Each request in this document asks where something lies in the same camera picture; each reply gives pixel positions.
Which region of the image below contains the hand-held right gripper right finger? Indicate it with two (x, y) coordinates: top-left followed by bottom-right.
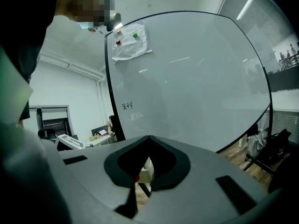
(137, 136), (269, 224)

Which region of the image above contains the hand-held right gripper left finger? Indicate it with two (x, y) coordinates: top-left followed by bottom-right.
(58, 136), (150, 224)

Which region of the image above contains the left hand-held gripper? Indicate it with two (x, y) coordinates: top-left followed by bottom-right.
(55, 134), (94, 152)

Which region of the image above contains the black-framed glass whiteboard on stand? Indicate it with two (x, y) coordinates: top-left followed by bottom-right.
(104, 10), (281, 175)

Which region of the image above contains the dark framed window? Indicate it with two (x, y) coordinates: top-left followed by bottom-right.
(29, 105), (75, 140)

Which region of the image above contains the curved white desk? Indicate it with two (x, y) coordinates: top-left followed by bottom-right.
(85, 134), (117, 147)

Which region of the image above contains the white plastic holder box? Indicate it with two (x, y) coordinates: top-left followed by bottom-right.
(137, 157), (155, 186)

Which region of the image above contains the grey bag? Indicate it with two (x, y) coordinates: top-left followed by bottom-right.
(246, 127), (269, 157)

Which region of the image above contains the black backpack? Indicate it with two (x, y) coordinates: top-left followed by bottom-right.
(263, 128), (292, 170)

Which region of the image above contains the crumpled white paper sheet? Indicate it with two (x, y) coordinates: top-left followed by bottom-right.
(111, 23), (153, 62)

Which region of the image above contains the person's black clothing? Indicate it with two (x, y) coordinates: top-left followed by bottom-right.
(0, 0), (61, 84)

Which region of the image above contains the person's head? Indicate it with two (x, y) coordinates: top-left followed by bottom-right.
(55, 0), (116, 32)

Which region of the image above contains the long ceiling light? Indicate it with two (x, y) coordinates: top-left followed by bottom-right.
(235, 0), (256, 21)

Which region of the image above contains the black head-mounted camera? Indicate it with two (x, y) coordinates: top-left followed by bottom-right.
(106, 13), (122, 32)

